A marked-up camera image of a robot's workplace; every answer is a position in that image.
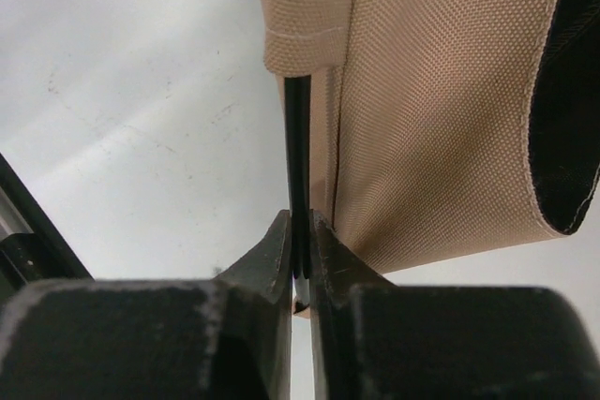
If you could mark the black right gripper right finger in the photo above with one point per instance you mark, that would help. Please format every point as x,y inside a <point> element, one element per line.
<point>373,339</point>

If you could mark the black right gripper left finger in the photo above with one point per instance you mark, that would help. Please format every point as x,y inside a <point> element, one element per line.
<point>228,337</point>

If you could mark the tan fabric pet tent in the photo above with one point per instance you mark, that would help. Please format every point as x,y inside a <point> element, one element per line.
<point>442,128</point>

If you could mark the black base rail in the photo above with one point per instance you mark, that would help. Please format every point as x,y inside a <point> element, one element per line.
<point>32,248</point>

